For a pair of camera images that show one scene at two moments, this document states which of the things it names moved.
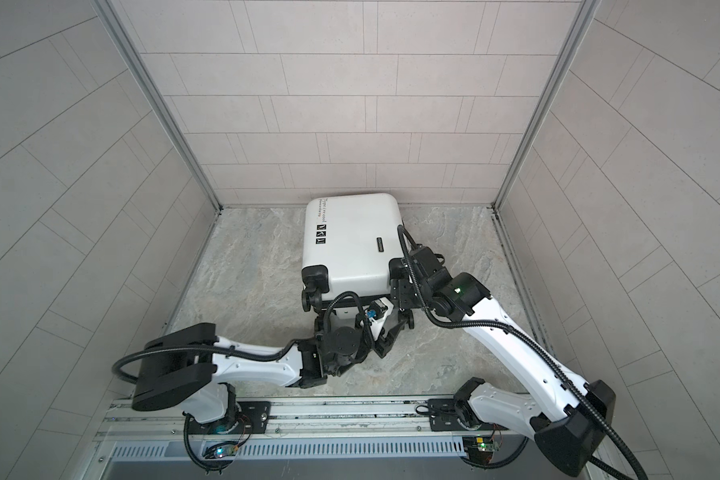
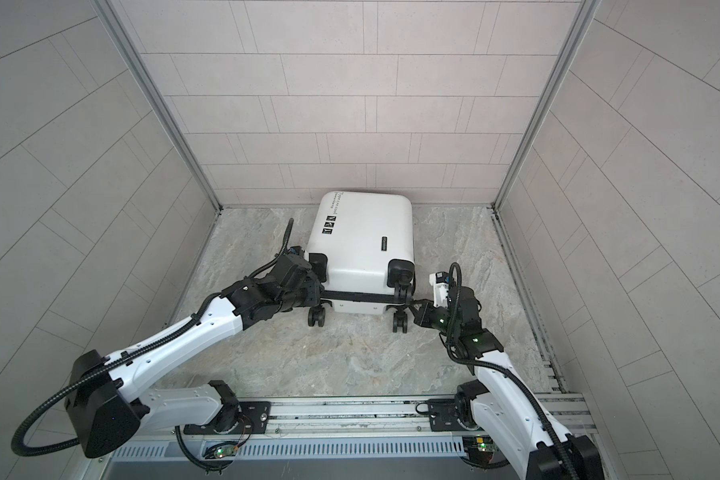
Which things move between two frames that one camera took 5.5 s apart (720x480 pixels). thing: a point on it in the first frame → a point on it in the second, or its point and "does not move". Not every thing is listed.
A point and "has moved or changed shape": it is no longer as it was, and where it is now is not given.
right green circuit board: [480, 444] does not move
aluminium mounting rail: [385, 428] does not move
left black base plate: [250, 417] does not move
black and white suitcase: [349, 243] has moved or changed shape
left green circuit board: [224, 451] does not move
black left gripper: [386, 344] → [314, 294]
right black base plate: [449, 415] does not move
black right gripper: [398, 288] → [423, 319]
